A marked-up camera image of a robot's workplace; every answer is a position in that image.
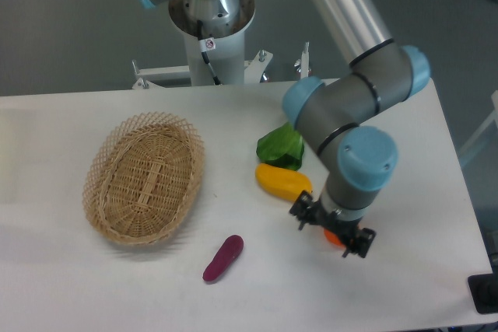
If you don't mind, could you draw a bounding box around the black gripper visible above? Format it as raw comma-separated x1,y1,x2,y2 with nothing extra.
289,190,377,258

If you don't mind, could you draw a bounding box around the purple sweet potato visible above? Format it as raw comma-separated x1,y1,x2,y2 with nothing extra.
202,235,244,283

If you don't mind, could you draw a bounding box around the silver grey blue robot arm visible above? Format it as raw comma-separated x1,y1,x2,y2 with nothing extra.
139,0,430,257

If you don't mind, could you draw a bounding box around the orange tangerine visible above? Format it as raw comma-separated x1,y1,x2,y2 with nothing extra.
324,229,344,246

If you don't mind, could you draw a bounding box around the yellow mango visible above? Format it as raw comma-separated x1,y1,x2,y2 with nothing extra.
254,163,313,202

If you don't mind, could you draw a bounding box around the green bok choy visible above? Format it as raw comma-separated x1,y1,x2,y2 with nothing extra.
256,122,304,171

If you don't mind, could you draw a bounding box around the black device at table edge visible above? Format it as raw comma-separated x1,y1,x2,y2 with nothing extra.
468,274,497,315

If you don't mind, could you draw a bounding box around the woven wicker oval basket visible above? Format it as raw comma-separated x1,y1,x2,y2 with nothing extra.
82,112,205,246

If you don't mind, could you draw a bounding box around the white metal base frame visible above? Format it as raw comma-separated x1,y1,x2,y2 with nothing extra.
131,41,312,90

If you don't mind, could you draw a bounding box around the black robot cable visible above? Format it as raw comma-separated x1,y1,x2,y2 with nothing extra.
196,19,223,86

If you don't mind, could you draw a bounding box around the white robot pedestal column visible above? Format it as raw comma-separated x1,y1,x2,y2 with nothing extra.
168,0,255,86

